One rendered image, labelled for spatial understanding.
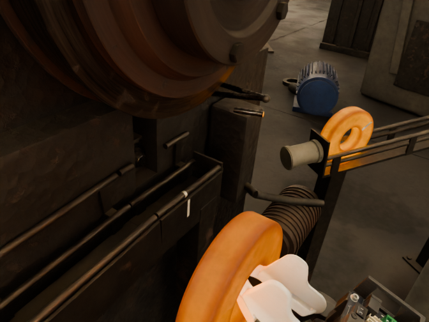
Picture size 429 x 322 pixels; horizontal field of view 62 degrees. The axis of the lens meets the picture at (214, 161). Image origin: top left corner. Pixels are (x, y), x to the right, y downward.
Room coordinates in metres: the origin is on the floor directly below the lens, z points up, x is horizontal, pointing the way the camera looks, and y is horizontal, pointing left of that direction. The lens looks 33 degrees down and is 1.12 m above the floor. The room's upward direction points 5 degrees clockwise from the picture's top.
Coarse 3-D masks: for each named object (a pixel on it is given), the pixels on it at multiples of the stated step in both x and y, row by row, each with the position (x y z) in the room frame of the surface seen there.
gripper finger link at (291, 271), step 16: (288, 256) 0.23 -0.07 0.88; (256, 272) 0.23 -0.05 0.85; (272, 272) 0.23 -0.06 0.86; (288, 272) 0.22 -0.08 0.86; (304, 272) 0.22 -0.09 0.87; (288, 288) 0.22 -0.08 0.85; (304, 288) 0.21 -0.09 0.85; (304, 304) 0.21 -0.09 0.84; (320, 304) 0.21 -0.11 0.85; (304, 320) 0.20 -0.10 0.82
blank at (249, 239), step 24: (240, 216) 0.25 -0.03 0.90; (216, 240) 0.22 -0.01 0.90; (240, 240) 0.22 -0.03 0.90; (264, 240) 0.24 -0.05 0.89; (216, 264) 0.20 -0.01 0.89; (240, 264) 0.20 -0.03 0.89; (264, 264) 0.25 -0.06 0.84; (192, 288) 0.19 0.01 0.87; (216, 288) 0.18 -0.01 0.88; (240, 288) 0.20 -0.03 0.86; (192, 312) 0.18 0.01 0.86; (216, 312) 0.17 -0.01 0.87; (240, 312) 0.23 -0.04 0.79
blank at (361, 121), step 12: (348, 108) 0.82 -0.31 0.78; (360, 108) 0.84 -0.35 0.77; (336, 120) 0.79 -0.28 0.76; (348, 120) 0.79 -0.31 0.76; (360, 120) 0.81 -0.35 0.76; (372, 120) 0.83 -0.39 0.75; (324, 132) 0.79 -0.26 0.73; (336, 132) 0.78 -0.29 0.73; (360, 132) 0.82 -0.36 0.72; (336, 144) 0.78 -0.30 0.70; (348, 144) 0.83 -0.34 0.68; (360, 144) 0.83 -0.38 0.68; (348, 156) 0.81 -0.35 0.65
